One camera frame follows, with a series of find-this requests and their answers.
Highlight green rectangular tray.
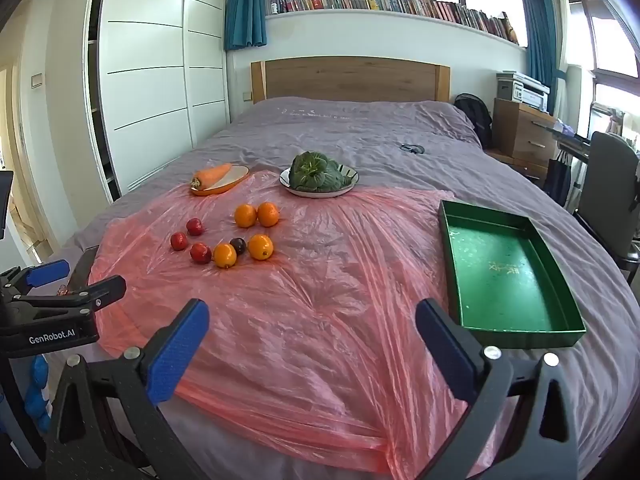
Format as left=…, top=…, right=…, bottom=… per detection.
left=438, top=200, right=587, bottom=349

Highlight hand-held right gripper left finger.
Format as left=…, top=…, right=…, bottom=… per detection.
left=46, top=298, right=211, bottom=480

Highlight teal curtain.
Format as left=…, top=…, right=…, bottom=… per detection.
left=225, top=0, right=267, bottom=52
left=520, top=0, right=568, bottom=116

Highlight black backpack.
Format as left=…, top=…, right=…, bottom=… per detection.
left=454, top=93, right=494, bottom=150

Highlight white printer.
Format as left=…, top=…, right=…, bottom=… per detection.
left=496, top=72, right=551, bottom=109

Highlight wooden headboard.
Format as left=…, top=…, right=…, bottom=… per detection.
left=251, top=57, right=451, bottom=106

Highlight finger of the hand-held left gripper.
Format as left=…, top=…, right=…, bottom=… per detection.
left=0, top=259, right=71, bottom=301
left=12, top=275, right=127, bottom=317

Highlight leafy greens on white plate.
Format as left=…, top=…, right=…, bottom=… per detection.
left=279, top=164, right=360, bottom=199

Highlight carrot on orange dish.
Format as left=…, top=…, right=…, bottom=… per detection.
left=190, top=165, right=250, bottom=197

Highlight row of books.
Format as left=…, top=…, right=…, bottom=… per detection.
left=264, top=0, right=521, bottom=46

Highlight dark blue bag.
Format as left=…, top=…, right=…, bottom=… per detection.
left=542, top=152, right=572, bottom=206

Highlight grey chair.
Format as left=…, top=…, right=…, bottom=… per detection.
left=572, top=131, right=640, bottom=273

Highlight pink plastic sheet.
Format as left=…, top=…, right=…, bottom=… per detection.
left=87, top=170, right=506, bottom=480

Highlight person's left hand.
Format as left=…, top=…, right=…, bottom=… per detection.
left=27, top=356, right=53, bottom=433

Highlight glass desk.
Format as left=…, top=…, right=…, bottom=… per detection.
left=532, top=119, right=596, bottom=163

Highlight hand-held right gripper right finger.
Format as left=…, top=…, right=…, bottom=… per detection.
left=415, top=298, right=583, bottom=480

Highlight white wardrobe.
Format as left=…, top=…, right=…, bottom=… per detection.
left=82, top=0, right=232, bottom=201

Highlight green leafy vegetable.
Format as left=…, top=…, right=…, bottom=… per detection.
left=289, top=152, right=353, bottom=193

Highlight wooden drawer cabinet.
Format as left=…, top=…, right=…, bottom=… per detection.
left=492, top=97, right=561, bottom=176

